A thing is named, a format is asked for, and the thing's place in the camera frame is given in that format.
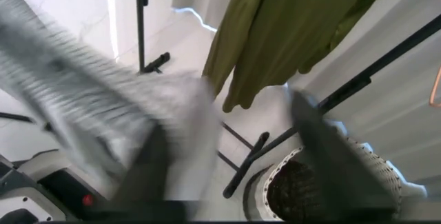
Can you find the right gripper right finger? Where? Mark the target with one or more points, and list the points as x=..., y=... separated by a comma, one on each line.
x=341, y=175

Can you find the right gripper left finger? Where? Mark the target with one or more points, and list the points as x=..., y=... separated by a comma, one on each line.
x=148, y=175

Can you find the pale grey shorts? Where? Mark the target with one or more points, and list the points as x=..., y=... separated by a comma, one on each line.
x=86, y=89

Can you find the pink clothes hanger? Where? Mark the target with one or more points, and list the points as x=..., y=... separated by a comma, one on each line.
x=435, y=93

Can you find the green printed shirt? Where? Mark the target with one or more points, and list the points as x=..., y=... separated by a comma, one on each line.
x=275, y=27

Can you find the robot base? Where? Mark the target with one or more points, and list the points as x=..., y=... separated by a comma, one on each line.
x=34, y=200

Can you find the white laundry basket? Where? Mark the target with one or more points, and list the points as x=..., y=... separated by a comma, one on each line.
x=293, y=189

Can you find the black clothes rack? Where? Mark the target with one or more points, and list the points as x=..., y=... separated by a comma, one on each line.
x=361, y=77

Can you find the white curtain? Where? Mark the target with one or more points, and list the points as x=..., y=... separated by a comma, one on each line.
x=396, y=113

